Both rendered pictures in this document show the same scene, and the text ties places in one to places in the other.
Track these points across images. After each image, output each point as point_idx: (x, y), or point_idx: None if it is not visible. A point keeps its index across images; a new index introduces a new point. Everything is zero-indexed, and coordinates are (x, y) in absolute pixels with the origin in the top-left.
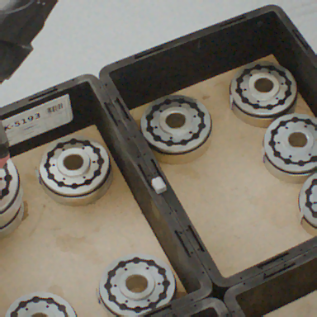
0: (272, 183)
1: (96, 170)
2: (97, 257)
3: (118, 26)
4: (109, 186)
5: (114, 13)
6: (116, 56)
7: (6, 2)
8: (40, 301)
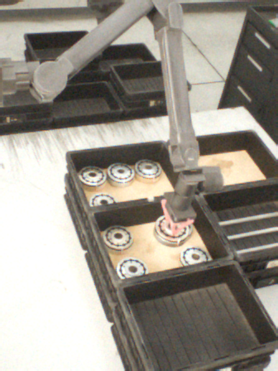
0: (131, 187)
1: (122, 229)
2: (157, 241)
3: (0, 240)
4: None
5: None
6: (21, 243)
7: (191, 128)
8: (184, 256)
